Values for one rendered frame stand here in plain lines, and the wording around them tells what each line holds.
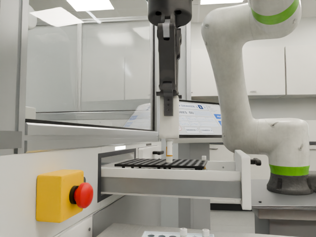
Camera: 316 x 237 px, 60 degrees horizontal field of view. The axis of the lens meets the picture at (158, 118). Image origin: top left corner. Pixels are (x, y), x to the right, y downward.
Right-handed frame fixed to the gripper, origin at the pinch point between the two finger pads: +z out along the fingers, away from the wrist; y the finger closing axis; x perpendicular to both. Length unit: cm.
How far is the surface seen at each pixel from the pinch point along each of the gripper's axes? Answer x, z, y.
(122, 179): -12.6, 13.2, -17.9
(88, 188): -12.7, 11.5, 2.7
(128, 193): -11.2, 16.2, -17.9
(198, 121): 6, -6, -119
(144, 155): -13, 10, -49
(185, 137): -1, 3, -102
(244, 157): 14.3, 7.4, -14.0
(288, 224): 33, 30, -47
